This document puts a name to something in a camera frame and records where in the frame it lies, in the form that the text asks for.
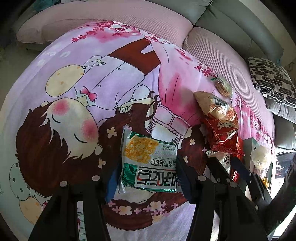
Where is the red snack packet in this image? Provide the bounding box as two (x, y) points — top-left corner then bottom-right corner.
(230, 168), (240, 183)

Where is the yellow transparent bread packet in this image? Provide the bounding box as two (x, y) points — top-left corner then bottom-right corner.
(261, 177), (269, 190)

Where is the clear round bun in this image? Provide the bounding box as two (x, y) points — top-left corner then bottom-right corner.
(250, 145), (273, 170)

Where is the white chinese text packet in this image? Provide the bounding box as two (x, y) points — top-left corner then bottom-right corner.
(206, 150), (231, 174)

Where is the white green korean packet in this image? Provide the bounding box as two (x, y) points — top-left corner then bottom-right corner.
(118, 126), (178, 193)

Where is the green rimmed white tray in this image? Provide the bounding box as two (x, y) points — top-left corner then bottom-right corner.
(243, 138), (277, 199)

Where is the red white crinkled packet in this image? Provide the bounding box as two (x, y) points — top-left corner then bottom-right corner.
(202, 116), (244, 156)

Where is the beige orange snack packet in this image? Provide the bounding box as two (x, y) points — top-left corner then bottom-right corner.
(194, 91), (238, 127)

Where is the grey cushion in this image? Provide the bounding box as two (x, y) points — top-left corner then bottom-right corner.
(265, 98), (296, 124)

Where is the pink cartoon blanket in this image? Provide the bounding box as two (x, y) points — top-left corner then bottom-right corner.
(1, 21), (275, 240)

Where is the round cracker packet green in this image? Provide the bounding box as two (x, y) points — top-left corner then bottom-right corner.
(211, 76), (232, 98)

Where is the black white patterned cushion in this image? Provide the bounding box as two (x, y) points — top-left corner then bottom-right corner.
(247, 57), (296, 108)

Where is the pink sofa seat cover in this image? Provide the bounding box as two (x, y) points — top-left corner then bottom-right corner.
(16, 0), (276, 121)

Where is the grey green sofa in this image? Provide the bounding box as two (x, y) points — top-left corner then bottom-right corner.
(155, 1), (295, 152)

